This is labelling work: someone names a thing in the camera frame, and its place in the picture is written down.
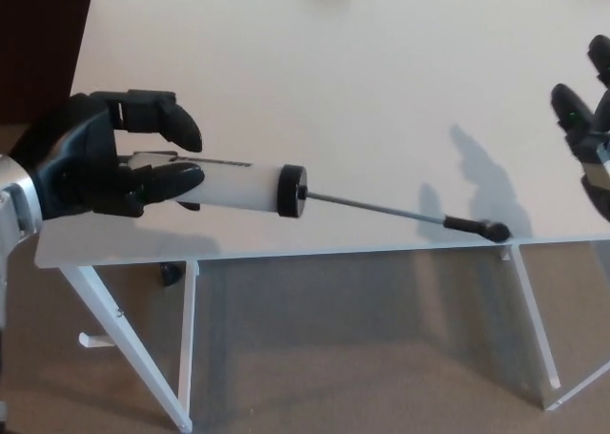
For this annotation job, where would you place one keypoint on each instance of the dark brown wall panel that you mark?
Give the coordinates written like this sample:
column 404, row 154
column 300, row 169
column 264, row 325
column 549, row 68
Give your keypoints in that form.
column 38, row 47

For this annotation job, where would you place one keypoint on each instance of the white desk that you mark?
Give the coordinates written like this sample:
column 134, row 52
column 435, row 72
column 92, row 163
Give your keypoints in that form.
column 333, row 71

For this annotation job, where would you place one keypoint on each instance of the white desk side hook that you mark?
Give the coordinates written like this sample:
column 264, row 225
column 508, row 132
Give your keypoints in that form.
column 95, row 341

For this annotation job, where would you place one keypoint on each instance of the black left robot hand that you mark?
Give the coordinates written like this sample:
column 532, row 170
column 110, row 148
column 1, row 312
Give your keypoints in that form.
column 81, row 167

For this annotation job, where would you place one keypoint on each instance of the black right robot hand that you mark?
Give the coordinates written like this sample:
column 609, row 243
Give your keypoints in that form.
column 583, row 119

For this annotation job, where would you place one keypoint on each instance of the small black floor object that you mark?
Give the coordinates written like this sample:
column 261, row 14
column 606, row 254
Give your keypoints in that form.
column 170, row 275

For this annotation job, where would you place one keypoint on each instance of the white Franklin air pump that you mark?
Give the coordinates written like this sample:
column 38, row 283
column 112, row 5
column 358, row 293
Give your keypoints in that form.
column 248, row 186

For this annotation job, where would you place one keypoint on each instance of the white desk leg frame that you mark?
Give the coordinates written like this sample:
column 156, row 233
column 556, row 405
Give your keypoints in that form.
column 538, row 324
column 187, row 348

